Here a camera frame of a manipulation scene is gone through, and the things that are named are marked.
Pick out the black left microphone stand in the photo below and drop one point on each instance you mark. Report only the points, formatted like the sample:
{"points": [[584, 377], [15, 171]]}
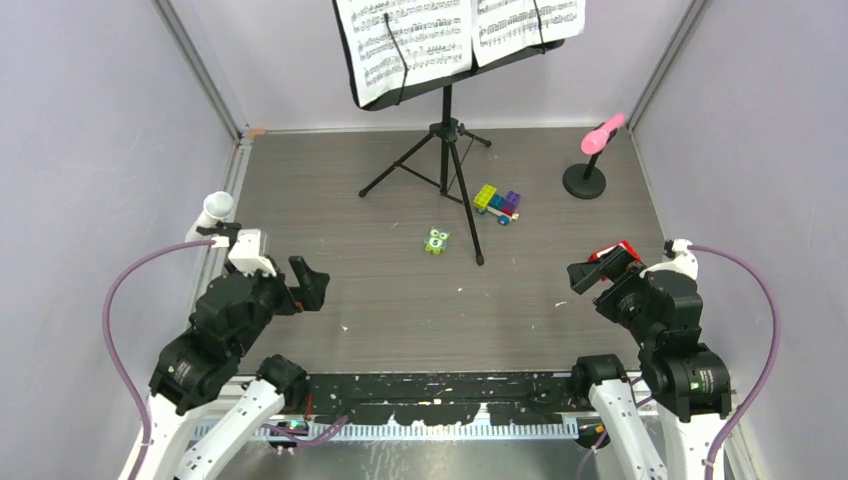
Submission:
{"points": [[223, 233]]}

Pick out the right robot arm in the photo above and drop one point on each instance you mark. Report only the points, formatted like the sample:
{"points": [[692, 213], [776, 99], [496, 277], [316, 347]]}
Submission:
{"points": [[661, 308]]}

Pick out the green owl number block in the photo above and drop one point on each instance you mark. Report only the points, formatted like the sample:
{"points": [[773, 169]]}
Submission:
{"points": [[436, 241]]}

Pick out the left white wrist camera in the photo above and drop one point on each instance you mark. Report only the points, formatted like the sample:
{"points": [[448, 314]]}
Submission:
{"points": [[248, 254]]}

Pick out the black round microphone stand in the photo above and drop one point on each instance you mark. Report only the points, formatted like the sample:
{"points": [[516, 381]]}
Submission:
{"points": [[585, 180]]}

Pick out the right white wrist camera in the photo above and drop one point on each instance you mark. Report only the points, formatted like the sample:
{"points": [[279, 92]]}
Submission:
{"points": [[678, 259]]}

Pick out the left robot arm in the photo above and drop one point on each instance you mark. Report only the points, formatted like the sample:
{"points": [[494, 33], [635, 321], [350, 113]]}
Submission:
{"points": [[192, 369]]}

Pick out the white toy microphone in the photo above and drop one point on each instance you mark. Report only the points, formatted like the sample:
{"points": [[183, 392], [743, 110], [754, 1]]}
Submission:
{"points": [[216, 207]]}

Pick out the colourful toy brick car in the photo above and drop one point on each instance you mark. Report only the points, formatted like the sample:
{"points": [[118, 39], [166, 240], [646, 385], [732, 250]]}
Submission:
{"points": [[503, 206]]}

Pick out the red white cube block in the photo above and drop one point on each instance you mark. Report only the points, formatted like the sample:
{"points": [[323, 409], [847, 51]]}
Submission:
{"points": [[613, 253]]}

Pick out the sheet music page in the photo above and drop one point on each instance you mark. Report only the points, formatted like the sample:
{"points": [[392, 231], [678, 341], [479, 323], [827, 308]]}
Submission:
{"points": [[391, 46], [503, 27]]}

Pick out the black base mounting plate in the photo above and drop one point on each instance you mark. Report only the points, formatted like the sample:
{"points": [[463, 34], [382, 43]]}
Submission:
{"points": [[438, 399]]}

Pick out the pink toy microphone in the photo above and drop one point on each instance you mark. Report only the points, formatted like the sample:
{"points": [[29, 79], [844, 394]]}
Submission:
{"points": [[596, 140]]}

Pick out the black music stand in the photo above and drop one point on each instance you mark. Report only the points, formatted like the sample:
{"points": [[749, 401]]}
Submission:
{"points": [[448, 130]]}

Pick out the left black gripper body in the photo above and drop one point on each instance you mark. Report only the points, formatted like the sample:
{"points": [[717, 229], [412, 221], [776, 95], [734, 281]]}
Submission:
{"points": [[274, 289]]}

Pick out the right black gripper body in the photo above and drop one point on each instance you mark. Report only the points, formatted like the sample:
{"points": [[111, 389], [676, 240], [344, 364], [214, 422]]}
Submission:
{"points": [[621, 301]]}

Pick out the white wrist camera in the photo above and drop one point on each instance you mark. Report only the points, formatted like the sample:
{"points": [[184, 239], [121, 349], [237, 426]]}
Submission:
{"points": [[678, 259], [248, 254]]}

